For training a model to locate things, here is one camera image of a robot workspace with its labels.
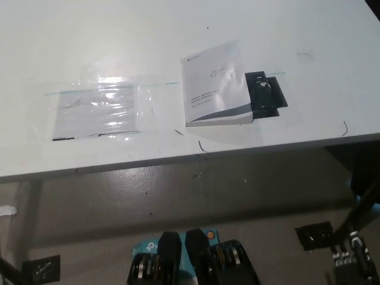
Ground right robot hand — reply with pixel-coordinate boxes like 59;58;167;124
331;230;372;285

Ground white grey softcover book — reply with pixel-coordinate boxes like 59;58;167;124
180;39;255;128

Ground dark diagonal rod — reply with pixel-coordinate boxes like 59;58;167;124
332;175;380;236

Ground teal box on floor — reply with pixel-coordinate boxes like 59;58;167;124
131;227;221;285

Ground clear glossy plastic film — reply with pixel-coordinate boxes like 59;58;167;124
43;71;160;144

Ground white floor tape piece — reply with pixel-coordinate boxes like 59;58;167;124
0;204;17;217

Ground dark table leg frame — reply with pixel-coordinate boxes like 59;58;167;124
323;142;380;208

